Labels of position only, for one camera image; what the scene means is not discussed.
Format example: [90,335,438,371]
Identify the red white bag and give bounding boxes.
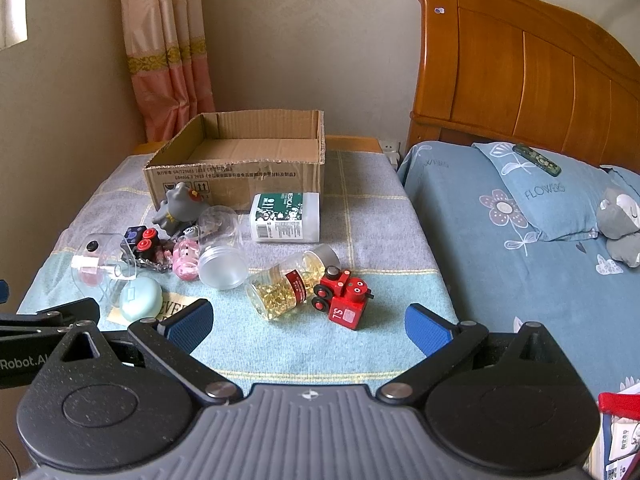
[588,382,639,479]

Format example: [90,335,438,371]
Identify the blue floral bed sheet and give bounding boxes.
[398,141,640,393]

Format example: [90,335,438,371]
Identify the white wall socket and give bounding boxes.
[378,140,401,170]

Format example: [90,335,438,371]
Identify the pink curtain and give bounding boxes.
[120,0,215,142]

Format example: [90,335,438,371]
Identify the blue floral pillow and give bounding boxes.
[474,141,639,242]

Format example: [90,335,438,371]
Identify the red wooden toy train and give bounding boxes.
[310,266,374,330]

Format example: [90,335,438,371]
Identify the cardboard box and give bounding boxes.
[143,110,326,211]

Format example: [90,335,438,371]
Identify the frosted clear plastic jar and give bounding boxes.
[196,206,248,290]

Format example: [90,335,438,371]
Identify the mint green oval case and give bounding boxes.
[119,276,163,322]

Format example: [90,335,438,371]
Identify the clear blister toy package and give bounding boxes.
[182,221,220,245]

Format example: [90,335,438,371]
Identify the grey cat figurine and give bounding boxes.
[152,182,209,237]

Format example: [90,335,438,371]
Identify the fish oil capsule bottle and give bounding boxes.
[245,244,340,321]

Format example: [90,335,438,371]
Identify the grey plush toy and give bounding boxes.
[597,188,640,269]

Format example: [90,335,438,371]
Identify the green remote control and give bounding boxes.
[512,143,561,177]

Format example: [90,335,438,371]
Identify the white cotton swab container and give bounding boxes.
[248,192,320,243]

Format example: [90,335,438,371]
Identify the black toy train red wheels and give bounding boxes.
[120,226,175,273]

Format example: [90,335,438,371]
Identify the wooden bed headboard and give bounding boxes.
[407,0,639,171]

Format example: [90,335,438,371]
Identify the pink round keychain toy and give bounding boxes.
[172,237,200,282]

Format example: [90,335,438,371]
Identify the grey checked table cloth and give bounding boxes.
[18,151,457,391]

